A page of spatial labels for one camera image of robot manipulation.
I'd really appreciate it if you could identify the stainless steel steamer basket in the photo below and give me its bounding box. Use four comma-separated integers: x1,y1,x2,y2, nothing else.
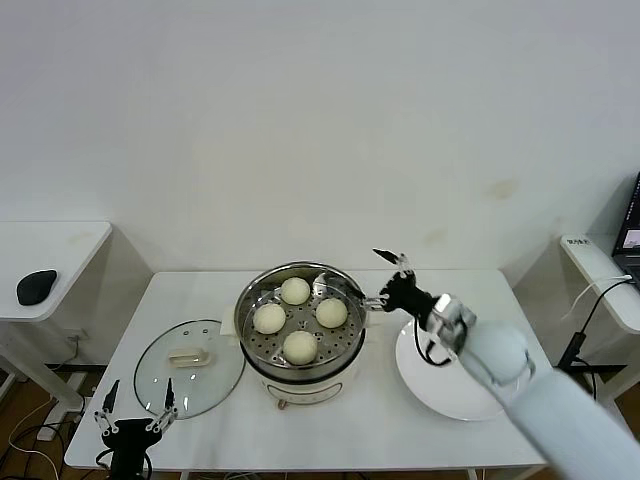
233,259,369,382

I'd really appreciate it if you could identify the white laptop cable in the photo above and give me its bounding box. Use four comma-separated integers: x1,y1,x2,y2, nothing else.
559,273,634,321

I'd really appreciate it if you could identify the glass lid white handle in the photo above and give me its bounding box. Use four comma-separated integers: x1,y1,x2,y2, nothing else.
132,318,247,420

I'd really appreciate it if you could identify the black laptop power cable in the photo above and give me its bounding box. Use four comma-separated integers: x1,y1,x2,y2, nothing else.
553,278,636,416

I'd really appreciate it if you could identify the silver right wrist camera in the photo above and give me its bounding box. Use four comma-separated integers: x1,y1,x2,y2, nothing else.
427,293,476,351

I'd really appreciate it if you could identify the black floor cable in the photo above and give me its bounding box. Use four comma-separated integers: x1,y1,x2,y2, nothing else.
7,417,84,474

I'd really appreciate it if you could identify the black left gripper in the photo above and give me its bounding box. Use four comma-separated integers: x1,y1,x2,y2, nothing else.
93,376,180,480

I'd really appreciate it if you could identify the white round plate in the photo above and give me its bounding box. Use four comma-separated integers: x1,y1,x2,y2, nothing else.
394,317,511,422

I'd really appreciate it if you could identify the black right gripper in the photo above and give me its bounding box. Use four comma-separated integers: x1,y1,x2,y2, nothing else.
347,247,441,331

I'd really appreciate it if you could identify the white electric cooking pot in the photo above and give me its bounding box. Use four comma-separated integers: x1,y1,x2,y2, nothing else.
220,294,384,412

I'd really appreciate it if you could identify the white steamed baozi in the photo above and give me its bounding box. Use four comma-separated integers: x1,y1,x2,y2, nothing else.
282,329,319,365
252,303,288,335
279,276,311,306
315,297,349,330

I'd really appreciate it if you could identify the white side desk with laptop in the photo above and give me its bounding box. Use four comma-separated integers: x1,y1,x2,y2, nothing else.
512,232,640,442

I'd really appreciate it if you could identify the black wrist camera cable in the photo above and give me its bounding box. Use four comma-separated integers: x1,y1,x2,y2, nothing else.
412,319,459,367

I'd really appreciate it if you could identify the black computer mouse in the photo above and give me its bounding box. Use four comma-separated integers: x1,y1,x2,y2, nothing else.
15,269,58,307

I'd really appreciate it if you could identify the white side desk with mouse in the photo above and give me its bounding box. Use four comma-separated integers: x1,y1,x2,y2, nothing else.
0,221,154,416

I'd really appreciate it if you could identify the black laptop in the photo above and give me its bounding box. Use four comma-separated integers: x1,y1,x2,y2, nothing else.
612,170,640,291

